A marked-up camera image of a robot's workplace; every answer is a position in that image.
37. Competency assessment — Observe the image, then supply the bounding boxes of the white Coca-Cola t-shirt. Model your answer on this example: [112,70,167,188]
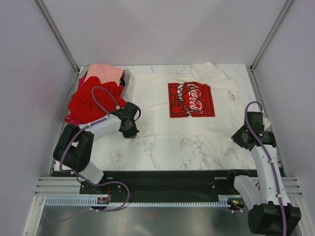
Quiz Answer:
[131,62,245,157]

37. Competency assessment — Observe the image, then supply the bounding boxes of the grey plastic bin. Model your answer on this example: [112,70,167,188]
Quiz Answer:
[56,65,131,125]

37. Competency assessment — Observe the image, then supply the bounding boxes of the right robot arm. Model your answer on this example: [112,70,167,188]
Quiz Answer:
[225,112,301,236]

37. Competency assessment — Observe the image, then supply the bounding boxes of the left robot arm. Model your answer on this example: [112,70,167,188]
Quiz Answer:
[53,102,141,193]

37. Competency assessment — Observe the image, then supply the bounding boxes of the red t-shirt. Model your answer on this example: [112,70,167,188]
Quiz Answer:
[66,76,127,123]

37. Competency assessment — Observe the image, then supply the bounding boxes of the pink t-shirt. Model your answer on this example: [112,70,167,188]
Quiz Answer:
[85,63,124,86]

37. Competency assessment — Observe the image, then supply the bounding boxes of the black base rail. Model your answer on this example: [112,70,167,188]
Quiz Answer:
[80,170,257,203]

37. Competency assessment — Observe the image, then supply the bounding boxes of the white slotted cable duct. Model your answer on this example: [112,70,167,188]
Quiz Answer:
[45,196,232,207]

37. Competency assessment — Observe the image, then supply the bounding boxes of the right aluminium frame post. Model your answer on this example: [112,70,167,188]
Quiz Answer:
[249,0,295,73]

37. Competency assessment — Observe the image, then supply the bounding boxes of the aluminium frame post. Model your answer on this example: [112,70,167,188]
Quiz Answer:
[34,0,79,75]
[249,0,295,73]

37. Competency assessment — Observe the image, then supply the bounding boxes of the left aluminium frame post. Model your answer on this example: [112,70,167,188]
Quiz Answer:
[34,0,79,75]

